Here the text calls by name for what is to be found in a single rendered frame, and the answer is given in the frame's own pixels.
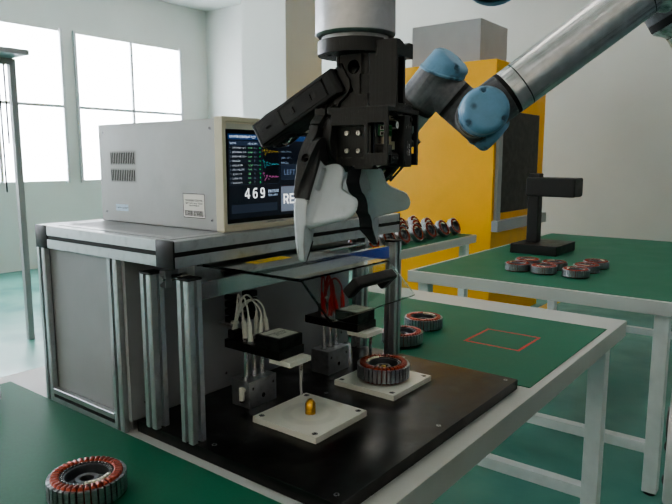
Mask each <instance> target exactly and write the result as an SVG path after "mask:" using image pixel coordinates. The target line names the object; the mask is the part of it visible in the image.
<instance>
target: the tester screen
mask: <svg viewBox="0 0 672 504"><path fill-rule="evenodd" d="M305 138H306V137H301V136H299V138H298V139H297V140H296V141H294V142H293V143H291V144H289V145H288V146H285V147H282V148H274V147H261V145H260V143H259V141H258V139H257V136H256V135H255V134H232V133H228V173H229V214H230V220H232V219H242V218H252V217H262V216H272V215H282V214H291V213H294V211H284V212H281V186H295V180H281V165H286V164H297V160H298V156H299V152H300V149H301V146H302V144H303V142H304V140H305ZM264 186H266V195H267V199H260V200H245V201H244V191H243V187H264ZM269 202H277V210H273V211H262V212H251V213H240V214H232V205H243V204H256V203H269Z"/></svg>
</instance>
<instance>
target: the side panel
mask: <svg viewBox="0 0 672 504"><path fill-rule="evenodd" d="M37 261H38V275H39V290H40V304H41V318H42V333H43V347H44V361H45V375H46V390H47V398H49V399H51V400H53V401H55V402H58V403H60V404H62V405H64V406H66V407H69V408H71V409H73V410H75V411H78V412H80V413H82V414H84V415H86V416H89V417H91V418H93V419H95V420H98V421H100V422H102V423H104V424H106V425H109V426H111V427H113V428H115V429H118V430H121V431H122V432H124V433H127V432H130V429H132V430H135V429H137V428H138V426H137V420H135V421H133V422H132V421H129V409H128V389H127V370H126V350H125V330H124V310H123V290H122V270H121V261H120V260H114V259H108V258H102V257H96V256H90V255H84V254H78V253H72V252H66V251H60V250H55V249H49V248H48V249H47V248H42V247H37Z"/></svg>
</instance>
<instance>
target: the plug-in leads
mask: <svg viewBox="0 0 672 504"><path fill-rule="evenodd" d="M245 296H249V297H250V299H247V300H246V298H245ZM238 298H239V303H238ZM243 299H244V302H243V303H242V301H243ZM254 300H255V301H258V302H259V303H260V304H261V306H262V307H263V311H264V312H263V315H264V318H263V316H262V311H261V309H260V307H259V305H258V304H257V303H256V302H255V301H254ZM251 301H252V302H253V303H254V306H255V316H254V327H253V331H252V322H251V320H250V316H249V309H248V303H249V302H251ZM245 306H246V309H247V323H246V320H245V316H244V311H243V308H244V307H245ZM257 307H258V309H259V311H260V320H259V317H258V310H257ZM241 311H242V321H241V324H242V329H240V328H238V324H239V321H238V318H239V315H240V313H241ZM231 324H233V327H232V329H228V338H230V339H237V338H241V337H242V335H243V337H242V340H243V339H247V340H248V341H247V343H248V344H252V343H254V340H253V336H254V337H255V335H256V334H258V333H261V332H263V324H264V332H265V331H268V330H269V323H268V318H267V315H266V311H265V307H264V305H263V304H262V302H261V301H259V300H258V299H255V298H254V299H253V298H252V297H251V296H250V295H249V294H245V295H243V296H242V297H240V294H237V298H236V310H235V317H234V320H233V321H231Z"/></svg>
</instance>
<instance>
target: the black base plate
mask: <svg viewBox="0 0 672 504"><path fill-rule="evenodd" d="M343 344H348V345H349V367H347V368H345V369H343V370H340V371H338V372H336V373H333V374H331V375H329V376H328V375H324V374H321V373H317V372H313V371H312V357H311V361H308V362H305V363H303V394H304V393H310V394H313V395H316V396H320V397H323V398H327V399H330V400H333V401H337V402H340V403H343V404H347V405H350V406H354V407H357V408H360V409H364V410H367V416H366V417H364V418H363V419H361V420H359V421H357V422H355V423H354V424H352V425H350V426H348V427H346V428H345V429H343V430H341V431H339V432H337V433H336V434H334V435H332V436H330V437H328V438H327V439H325V440H323V441H321V442H319V443H317V444H313V443H310V442H307V441H305V440H302V439H299V438H296V437H293V436H291V435H288V434H285V433H282V432H279V431H277V430H274V429H271V428H268V427H265V426H263V425H260V424H257V423H254V422H253V416H254V415H256V414H259V413H261V412H263V411H265V410H268V409H270V408H272V407H274V406H277V405H279V404H281V403H283V402H286V401H288V400H290V399H292V398H295V397H297V396H299V365H298V366H295V367H292V368H287V367H283V366H280V367H277V368H275V369H272V370H269V371H272V372H276V397H277V398H275V399H273V400H271V401H268V402H266V403H264V404H262V405H259V406H257V407H255V408H252V409H247V408H244V407H241V406H238V405H235V404H233V403H232V385H230V386H227V387H224V388H222V389H219V390H216V391H214V392H211V393H208V394H206V395H205V412H206V440H205V441H203V442H201V441H198V444H196V445H193V446H192V445H190V444H189V441H188V442H186V443H185V442H183V441H182V422H181V404H179V405H176V406H174V407H171V408H169V420H170V425H168V426H166V427H165V426H161V429H158V430H155V429H153V428H152V427H148V426H147V424H146V417H145V418H142V419H139V420H137V426H138V431H139V432H141V433H143V434H145V435H148V436H150V437H152V438H155V439H157V440H159V441H161V442H164V443H166V444H168V445H171V446H173V447H175V448H177V449H180V450H182V451H184V452H187V453H189V454H191V455H193V456H196V457H198V458H200V459H202V460H205V461H207V462H209V463H212V464H214V465H216V466H218V467H221V468H223V469H225V470H228V471H230V472H232V473H234V474H237V475H239V476H241V477H244V478H246V479H248V480H250V481H253V482H255V483H257V484H260V485H262V486H264V487H266V488H269V489H271V490H273V491H275V492H278V493H280V494H282V495H285V496H287V497H289V498H291V499H294V500H296V501H298V502H301V503H303V504H361V503H362V502H363V501H365V500H366V499H368V498H369V497H370V496H372V495H373V494H374V493H376V492H377V491H378V490H380V489H381V488H383V487H384V486H385V485H387V484H388V483H389V482H391V481H392V480H393V479H395V478H396V477H398V476H399V475H400V474H402V473H403V472H404V471H406V470H407V469H408V468H410V467H411V466H413V465H414V464H415V463H417V462H418V461H419V460H421V459H422V458H424V457H425V456H426V455H428V454H429V453H430V452H432V451H433V450H434V449H436V448H437V447H439V446H440V445H441V444H443V443H444V442H445V441H447V440H448V439H449V438H451V437H452V436H454V435H455V434H456V433H458V432H459V431H460V430H462V429H463V428H464V427H466V426H467V425H469V424H470V423H471V422H473V421H474V420H475V419H477V418H478V417H479V416H481V415H482V414H484V413H485V412H486V411H488V410H489V409H490V408H492V407H493V406H494V405H496V404H497V403H499V402H500V401H501V400H503V399H504V398H505V397H507V396H508V395H509V394H511V393H512V392H514V391H515V390H516V389H517V383H518V380H517V379H513V378H509V377H504V376H499V375H495V374H490V373H486V372H481V371H477V370H472V369H468V368H463V367H459V366H454V365H449V364H445V363H440V362H436V361H431V360H427V359H422V358H418V357H413V356H409V355H404V354H399V353H398V354H397V353H396V355H397V356H401V357H403V358H404V359H406V360H408V361H409V363H410V371H414V372H418V373H422V374H427V375H431V381H429V382H428V383H426V384H424V385H422V386H420V387H419V388H417V389H415V390H413V391H411V392H410V393H408V394H406V395H404V396H402V397H401V398H399V399H397V400H395V401H391V400H387V399H384V398H380V397H376V396H373V395H369V394H366V393H362V392H358V391H355V390H351V389H347V388H344V387H340V386H337V385H334V380H335V379H337V378H340V377H342V376H344V375H346V374H349V373H351V372H353V371H355V370H357V361H358V360H359V359H360V358H363V357H365V356H368V355H369V347H368V346H363V347H362V348H357V346H355V347H353V346H351V343H350V342H344V343H343ZM396 355H395V356H396Z"/></svg>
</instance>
